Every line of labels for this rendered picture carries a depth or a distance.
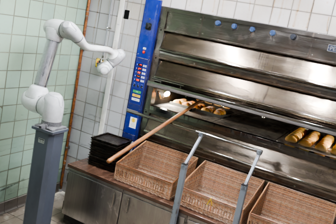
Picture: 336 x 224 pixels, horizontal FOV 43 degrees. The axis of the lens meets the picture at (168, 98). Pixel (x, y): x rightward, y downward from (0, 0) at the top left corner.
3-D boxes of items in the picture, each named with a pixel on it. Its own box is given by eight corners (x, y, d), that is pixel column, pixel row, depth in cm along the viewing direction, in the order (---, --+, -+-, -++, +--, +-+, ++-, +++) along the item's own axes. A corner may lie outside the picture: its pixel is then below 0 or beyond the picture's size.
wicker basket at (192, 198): (198, 188, 381) (204, 159, 377) (258, 211, 356) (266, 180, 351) (173, 203, 339) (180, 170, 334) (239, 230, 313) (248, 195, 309)
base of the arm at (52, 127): (30, 126, 325) (31, 119, 324) (48, 122, 345) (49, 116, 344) (49, 132, 318) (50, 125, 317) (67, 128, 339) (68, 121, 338)
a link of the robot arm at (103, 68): (101, 76, 386) (112, 66, 387) (104, 79, 372) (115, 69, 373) (94, 67, 383) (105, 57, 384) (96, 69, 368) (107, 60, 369)
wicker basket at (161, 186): (140, 167, 408) (145, 139, 403) (193, 186, 384) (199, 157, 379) (111, 179, 364) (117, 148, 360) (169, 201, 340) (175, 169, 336)
